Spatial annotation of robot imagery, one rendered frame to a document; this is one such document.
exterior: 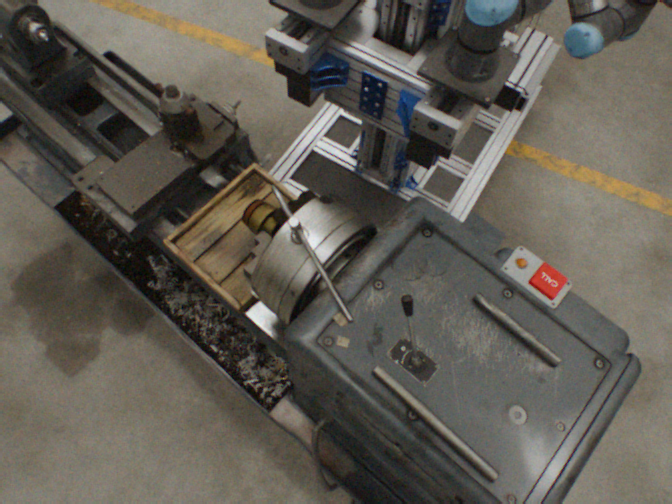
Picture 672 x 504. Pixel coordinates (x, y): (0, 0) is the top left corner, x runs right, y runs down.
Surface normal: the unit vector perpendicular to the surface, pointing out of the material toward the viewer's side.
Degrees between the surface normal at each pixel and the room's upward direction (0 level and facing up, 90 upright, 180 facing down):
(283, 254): 30
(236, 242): 0
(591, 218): 0
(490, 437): 0
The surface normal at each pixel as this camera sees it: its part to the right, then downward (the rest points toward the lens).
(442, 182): 0.05, -0.43
